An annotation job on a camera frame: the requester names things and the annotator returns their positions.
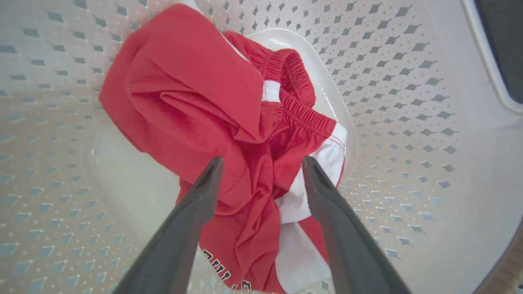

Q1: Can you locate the red and white garment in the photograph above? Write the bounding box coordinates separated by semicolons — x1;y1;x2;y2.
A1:
99;3;349;294

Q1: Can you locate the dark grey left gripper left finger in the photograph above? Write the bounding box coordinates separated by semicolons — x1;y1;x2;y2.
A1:
112;156;224;294

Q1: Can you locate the cream perforated plastic laundry basket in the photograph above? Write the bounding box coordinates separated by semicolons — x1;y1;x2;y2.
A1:
0;0;523;294

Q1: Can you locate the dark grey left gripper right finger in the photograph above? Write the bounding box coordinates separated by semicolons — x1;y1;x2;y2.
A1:
302;156;413;294

